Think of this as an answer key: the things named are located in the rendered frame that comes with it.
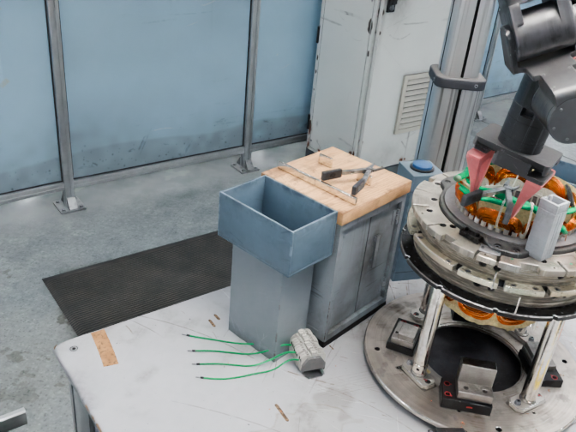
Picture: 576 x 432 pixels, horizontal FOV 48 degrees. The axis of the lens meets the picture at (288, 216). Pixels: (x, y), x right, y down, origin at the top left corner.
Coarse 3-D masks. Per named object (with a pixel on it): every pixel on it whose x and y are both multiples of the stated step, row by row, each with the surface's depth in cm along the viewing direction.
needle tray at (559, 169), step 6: (564, 162) 131; (552, 168) 133; (558, 168) 132; (564, 168) 131; (570, 168) 131; (558, 174) 132; (564, 174) 132; (570, 174) 131; (564, 180) 132; (570, 180) 131
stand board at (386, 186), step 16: (304, 160) 120; (336, 160) 121; (352, 160) 122; (272, 176) 113; (288, 176) 114; (320, 176) 115; (352, 176) 116; (384, 176) 117; (400, 176) 118; (304, 192) 109; (320, 192) 109; (368, 192) 111; (384, 192) 111; (400, 192) 115; (336, 208) 105; (352, 208) 105; (368, 208) 108
